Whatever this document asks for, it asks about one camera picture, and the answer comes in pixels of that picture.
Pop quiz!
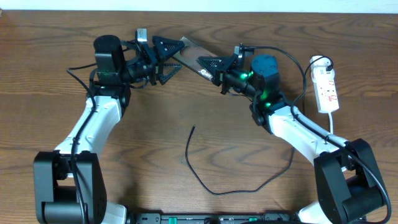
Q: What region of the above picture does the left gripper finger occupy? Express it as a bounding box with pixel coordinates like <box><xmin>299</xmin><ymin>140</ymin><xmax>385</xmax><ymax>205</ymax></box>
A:
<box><xmin>157</xmin><ymin>63</ymin><xmax>182</xmax><ymax>85</ymax></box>
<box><xmin>152</xmin><ymin>35</ymin><xmax>185</xmax><ymax>61</ymax></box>

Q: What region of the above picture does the Galaxy smartphone with brown screen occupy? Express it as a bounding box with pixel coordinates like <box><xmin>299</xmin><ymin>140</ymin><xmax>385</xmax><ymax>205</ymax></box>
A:
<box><xmin>172</xmin><ymin>36</ymin><xmax>216</xmax><ymax>82</ymax></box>

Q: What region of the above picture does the black charger cable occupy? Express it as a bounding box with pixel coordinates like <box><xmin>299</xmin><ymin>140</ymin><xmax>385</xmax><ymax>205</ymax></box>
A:
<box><xmin>185</xmin><ymin>55</ymin><xmax>335</xmax><ymax>196</ymax></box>

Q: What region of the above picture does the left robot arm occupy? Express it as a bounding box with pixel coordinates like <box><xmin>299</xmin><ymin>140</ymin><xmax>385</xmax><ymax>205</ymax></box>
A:
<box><xmin>33</xmin><ymin>29</ymin><xmax>184</xmax><ymax>223</ymax></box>

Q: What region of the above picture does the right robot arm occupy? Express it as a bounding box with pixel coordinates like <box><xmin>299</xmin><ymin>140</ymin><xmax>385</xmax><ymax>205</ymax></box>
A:
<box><xmin>197</xmin><ymin>54</ymin><xmax>392</xmax><ymax>223</ymax></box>

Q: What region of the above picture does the white power strip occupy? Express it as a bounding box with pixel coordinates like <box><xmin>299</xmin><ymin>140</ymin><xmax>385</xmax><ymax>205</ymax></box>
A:
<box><xmin>310</xmin><ymin>55</ymin><xmax>339</xmax><ymax>113</ymax></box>

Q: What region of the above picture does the black mounting rail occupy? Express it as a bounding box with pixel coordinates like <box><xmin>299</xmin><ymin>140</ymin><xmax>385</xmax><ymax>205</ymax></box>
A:
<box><xmin>126</xmin><ymin>212</ymin><xmax>301</xmax><ymax>224</ymax></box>

